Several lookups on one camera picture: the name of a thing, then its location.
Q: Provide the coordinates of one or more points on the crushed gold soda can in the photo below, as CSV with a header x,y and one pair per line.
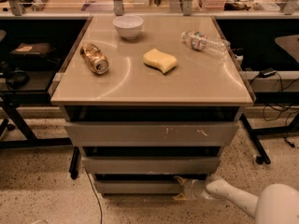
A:
x,y
94,58

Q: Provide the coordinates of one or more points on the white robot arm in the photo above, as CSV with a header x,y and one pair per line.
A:
x,y
276,204

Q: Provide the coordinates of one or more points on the clear plastic water bottle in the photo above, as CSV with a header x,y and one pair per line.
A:
x,y
202,42

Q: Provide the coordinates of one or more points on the grey top drawer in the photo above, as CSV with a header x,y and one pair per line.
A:
x,y
151,134

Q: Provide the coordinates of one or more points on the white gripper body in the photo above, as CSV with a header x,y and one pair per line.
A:
x,y
191,188

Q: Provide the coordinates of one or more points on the grey middle drawer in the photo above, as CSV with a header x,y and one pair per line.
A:
x,y
150,166

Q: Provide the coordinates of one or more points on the yellow sponge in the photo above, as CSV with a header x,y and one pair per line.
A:
x,y
159,60

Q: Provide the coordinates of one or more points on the grey drawer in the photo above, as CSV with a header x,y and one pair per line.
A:
x,y
151,134
146,187
150,166

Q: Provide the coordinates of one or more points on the white ceramic bowl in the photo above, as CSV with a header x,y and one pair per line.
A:
x,y
128,26

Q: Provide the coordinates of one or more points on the grey drawer cabinet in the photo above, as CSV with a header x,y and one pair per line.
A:
x,y
200,88

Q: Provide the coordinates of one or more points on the black power adapter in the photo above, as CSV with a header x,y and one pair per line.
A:
x,y
267,72

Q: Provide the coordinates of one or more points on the grey bottom drawer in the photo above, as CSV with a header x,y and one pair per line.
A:
x,y
146,187

